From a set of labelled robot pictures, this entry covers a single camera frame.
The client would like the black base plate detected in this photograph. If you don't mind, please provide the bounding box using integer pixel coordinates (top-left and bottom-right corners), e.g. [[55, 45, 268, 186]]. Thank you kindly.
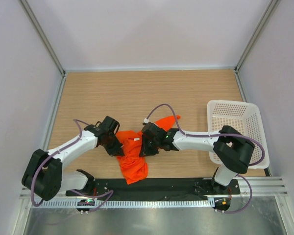
[[80, 178, 241, 201]]

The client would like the aluminium rail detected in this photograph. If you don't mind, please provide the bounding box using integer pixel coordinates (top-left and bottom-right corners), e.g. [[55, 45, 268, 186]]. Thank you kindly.
[[234, 176, 288, 197]]

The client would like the left aluminium frame post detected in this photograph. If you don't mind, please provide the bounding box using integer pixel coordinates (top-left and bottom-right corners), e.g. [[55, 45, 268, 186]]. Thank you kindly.
[[19, 0, 66, 76]]

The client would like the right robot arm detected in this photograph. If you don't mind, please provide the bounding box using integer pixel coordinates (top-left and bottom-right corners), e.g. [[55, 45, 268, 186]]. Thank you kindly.
[[140, 122, 255, 194]]

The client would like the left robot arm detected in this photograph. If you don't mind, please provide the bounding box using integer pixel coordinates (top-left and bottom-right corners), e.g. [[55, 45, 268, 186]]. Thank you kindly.
[[22, 116, 124, 207]]

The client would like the slotted cable duct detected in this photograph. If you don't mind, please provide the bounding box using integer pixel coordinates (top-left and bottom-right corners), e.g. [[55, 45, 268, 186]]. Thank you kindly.
[[39, 198, 215, 209]]

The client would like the orange t shirt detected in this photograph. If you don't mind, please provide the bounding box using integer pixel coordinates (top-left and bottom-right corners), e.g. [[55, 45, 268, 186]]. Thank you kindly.
[[116, 115, 181, 185]]

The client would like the right aluminium frame post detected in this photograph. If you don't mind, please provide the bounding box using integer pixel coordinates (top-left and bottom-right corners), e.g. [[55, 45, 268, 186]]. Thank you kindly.
[[234, 0, 281, 74]]

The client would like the white plastic basket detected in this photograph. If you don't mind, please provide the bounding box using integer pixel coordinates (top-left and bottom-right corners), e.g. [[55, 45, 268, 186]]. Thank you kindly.
[[207, 100, 270, 169]]

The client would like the aluminium frame post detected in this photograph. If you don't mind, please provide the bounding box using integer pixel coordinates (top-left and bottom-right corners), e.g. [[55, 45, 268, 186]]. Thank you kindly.
[[234, 0, 281, 74], [19, 0, 66, 76]]

